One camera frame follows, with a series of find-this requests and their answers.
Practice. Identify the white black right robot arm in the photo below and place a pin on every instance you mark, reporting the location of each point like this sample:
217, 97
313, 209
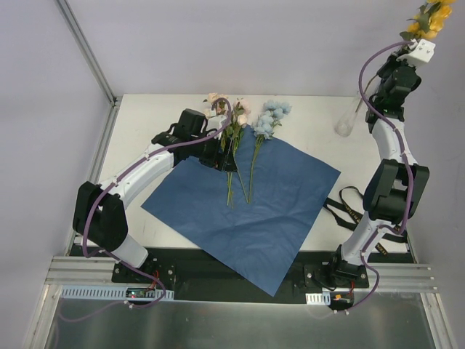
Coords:
394, 192

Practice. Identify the clear glass vase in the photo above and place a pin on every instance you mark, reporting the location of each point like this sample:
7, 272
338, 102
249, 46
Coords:
346, 122

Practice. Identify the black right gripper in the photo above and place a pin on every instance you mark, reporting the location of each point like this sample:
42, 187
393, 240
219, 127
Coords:
394, 62

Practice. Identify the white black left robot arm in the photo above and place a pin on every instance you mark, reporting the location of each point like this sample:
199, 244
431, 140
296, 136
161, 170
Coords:
100, 213

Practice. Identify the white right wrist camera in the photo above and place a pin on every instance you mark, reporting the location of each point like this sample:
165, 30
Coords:
416, 53

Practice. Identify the blue flower bunch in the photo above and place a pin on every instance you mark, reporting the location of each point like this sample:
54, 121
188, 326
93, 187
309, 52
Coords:
263, 129

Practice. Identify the yellow flower bunch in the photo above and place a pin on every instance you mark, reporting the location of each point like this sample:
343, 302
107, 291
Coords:
432, 18

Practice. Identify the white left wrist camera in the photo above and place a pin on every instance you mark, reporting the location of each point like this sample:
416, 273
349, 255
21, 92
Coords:
215, 123

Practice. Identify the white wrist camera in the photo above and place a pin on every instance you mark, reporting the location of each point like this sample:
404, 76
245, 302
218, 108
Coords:
215, 123
416, 53

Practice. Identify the blue wrapping paper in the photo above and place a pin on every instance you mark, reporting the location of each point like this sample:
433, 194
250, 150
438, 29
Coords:
259, 240

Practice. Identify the left aluminium table rail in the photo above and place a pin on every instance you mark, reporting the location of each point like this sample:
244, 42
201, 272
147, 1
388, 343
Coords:
103, 141

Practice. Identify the left white cable duct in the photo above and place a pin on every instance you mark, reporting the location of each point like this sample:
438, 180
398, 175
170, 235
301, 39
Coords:
115, 293

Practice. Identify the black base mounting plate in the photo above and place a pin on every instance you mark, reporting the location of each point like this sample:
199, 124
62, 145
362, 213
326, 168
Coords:
194, 275

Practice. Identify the white cable duct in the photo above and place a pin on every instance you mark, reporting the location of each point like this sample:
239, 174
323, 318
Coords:
323, 298
115, 293

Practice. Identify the left aluminium frame post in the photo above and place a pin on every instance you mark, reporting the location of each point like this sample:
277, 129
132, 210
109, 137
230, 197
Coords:
86, 50

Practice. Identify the right white cable duct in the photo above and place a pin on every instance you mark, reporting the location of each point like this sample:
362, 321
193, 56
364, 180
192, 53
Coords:
323, 298

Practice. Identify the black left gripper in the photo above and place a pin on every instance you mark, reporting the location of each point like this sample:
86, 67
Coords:
225, 160

